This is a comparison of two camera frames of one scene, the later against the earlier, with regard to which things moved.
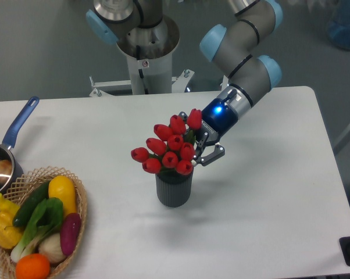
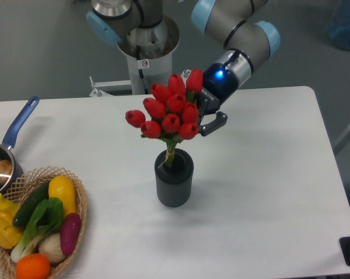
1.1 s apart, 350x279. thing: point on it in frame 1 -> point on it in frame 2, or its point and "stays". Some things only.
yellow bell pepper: (1, 226) stays
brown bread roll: (0, 171) stays
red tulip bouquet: (171, 148) -> (172, 114)
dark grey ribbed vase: (174, 190) stays
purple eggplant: (69, 232) stays
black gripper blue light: (217, 119) -> (218, 83)
